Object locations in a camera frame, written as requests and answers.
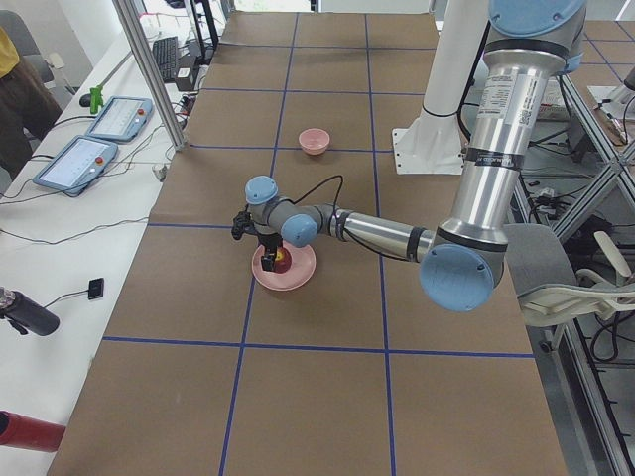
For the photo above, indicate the white mount base plate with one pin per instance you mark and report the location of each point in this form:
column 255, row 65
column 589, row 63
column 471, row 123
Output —
column 427, row 152

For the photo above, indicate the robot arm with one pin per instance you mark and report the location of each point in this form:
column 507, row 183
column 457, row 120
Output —
column 491, row 68

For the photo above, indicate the white office chair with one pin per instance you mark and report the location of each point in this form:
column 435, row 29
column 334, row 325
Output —
column 546, row 286

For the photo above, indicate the small black square pad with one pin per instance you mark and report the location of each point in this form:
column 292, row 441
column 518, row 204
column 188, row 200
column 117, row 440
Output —
column 95, row 288

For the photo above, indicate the person in brown clothes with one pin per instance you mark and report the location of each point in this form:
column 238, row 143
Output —
column 25, row 105

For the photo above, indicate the green clamp tool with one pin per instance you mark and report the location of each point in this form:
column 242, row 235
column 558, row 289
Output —
column 96, row 99

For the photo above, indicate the red cylinder bottle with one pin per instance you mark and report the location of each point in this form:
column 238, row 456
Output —
column 29, row 433

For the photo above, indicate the pink bowl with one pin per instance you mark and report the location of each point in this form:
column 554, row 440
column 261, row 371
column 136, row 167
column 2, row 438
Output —
column 314, row 141

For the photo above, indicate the black keyboard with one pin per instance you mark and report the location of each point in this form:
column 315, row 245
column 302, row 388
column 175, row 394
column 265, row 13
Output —
column 165, row 52

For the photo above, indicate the grey aluminium frame post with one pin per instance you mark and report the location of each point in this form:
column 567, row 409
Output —
column 129, row 20

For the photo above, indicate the blue teach pendant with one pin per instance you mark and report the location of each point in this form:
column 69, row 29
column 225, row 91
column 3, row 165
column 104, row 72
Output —
column 77, row 165
column 121, row 119

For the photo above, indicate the pink plate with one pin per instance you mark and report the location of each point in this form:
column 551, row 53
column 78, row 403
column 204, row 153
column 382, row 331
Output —
column 303, row 266

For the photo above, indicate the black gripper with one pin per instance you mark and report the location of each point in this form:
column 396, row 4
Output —
column 270, row 242

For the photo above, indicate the red apple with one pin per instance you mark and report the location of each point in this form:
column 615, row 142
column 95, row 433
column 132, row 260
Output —
column 283, row 260

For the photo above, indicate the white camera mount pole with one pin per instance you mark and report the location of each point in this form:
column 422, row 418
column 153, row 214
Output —
column 459, row 43

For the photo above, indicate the grey office chair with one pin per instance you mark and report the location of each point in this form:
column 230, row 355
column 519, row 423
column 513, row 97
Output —
column 26, row 46

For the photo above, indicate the far blue teach pendant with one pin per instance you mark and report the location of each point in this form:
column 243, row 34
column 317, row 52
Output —
column 121, row 119

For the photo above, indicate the brown paper table cover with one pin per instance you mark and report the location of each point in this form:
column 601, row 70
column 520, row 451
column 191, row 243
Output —
column 203, row 371

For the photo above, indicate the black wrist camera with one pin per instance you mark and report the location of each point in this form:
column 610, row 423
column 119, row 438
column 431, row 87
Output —
column 243, row 224

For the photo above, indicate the near blue teach pendant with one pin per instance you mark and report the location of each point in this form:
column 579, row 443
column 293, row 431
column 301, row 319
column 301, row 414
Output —
column 77, row 165

